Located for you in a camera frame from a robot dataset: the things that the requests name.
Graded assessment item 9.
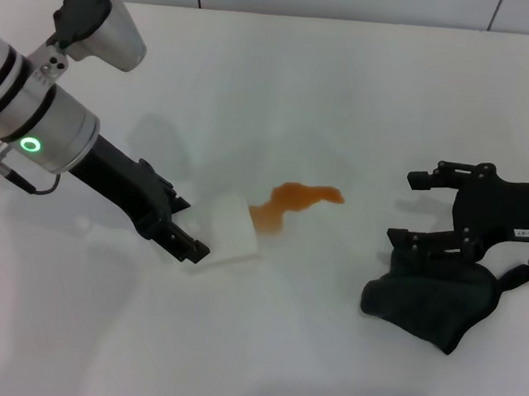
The brown water stain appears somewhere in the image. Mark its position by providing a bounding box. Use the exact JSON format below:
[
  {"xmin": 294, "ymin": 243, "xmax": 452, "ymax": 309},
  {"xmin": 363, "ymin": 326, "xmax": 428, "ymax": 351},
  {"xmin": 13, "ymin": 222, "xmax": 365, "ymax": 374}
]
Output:
[{"xmin": 242, "ymin": 177, "xmax": 348, "ymax": 243}]

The white paper cup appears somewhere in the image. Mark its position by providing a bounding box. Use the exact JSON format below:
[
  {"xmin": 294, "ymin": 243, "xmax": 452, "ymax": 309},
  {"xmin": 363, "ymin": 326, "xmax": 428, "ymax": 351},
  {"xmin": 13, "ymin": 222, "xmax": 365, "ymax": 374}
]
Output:
[{"xmin": 183, "ymin": 189, "xmax": 269, "ymax": 280}]

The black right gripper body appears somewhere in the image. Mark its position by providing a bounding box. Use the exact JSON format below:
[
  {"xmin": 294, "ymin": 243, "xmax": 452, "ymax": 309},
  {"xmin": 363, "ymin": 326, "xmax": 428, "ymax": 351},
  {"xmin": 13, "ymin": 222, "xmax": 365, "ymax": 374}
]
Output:
[{"xmin": 447, "ymin": 159, "xmax": 529, "ymax": 268}]

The dark blue rag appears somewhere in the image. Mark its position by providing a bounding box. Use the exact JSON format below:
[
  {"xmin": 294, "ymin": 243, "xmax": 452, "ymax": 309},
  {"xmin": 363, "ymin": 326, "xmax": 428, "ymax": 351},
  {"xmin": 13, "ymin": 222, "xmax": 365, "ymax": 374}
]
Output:
[{"xmin": 355, "ymin": 243, "xmax": 529, "ymax": 364}]

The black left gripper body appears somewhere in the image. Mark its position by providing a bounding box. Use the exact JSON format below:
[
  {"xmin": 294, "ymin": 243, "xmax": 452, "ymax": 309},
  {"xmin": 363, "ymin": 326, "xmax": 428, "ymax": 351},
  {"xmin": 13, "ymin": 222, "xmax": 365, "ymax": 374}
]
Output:
[{"xmin": 63, "ymin": 132, "xmax": 183, "ymax": 243}]

